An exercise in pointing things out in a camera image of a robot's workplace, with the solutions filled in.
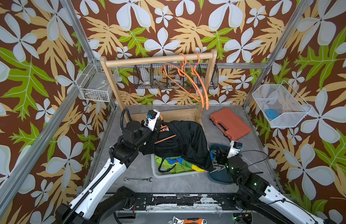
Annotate black shorts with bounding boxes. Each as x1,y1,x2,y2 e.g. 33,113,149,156
139,120,214,172

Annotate rainbow striped shorts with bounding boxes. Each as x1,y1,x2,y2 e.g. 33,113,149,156
163,157,205,174

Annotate orange hanger of black shorts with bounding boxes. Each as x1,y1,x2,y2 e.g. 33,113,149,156
154,114,177,144

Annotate orange hanger of rainbow shorts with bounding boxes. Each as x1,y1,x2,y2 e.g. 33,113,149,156
160,53,205,106

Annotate lime green shorts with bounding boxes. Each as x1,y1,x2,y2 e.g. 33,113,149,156
154,156,193,175

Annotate orange hanger of green shorts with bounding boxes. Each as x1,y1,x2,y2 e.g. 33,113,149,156
188,52,209,110

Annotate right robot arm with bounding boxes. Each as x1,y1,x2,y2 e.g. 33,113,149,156
216,147,334,224

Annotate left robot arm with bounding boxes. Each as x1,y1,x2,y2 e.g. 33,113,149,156
55,108,163,224

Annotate dark teal tray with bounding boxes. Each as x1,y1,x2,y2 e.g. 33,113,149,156
208,144,233,185

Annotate red plastic tool case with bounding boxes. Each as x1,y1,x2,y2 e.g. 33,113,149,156
209,108,251,141

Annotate wooden clothes rack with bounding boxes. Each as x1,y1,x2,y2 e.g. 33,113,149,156
100,50,217,124

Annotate white plastic laundry basket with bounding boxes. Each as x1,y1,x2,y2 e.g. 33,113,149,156
151,155,207,178

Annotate blue object in basket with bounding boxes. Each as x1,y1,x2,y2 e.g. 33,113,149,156
265,109,280,120

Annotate white mesh basket right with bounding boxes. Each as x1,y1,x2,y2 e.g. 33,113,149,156
252,83,312,128

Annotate small silver wrench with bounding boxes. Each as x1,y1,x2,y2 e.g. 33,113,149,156
123,177,153,182

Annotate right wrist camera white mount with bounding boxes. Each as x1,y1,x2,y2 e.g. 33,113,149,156
227,141,243,159

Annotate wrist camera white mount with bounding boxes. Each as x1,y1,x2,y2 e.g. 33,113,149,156
144,109,160,131
227,141,243,159

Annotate orange handled adjustable wrench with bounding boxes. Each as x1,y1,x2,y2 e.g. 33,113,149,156
167,216,207,224

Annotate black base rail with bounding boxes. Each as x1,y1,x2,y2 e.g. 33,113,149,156
88,186,263,222

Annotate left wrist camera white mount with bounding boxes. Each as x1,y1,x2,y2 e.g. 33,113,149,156
144,109,160,131

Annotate black wire basket back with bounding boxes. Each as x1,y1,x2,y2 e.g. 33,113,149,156
130,63,208,90

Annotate white wire basket left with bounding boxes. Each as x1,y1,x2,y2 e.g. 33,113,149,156
77,57,122,105

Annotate aluminium frame post right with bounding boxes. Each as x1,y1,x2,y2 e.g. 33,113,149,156
242,0,313,109

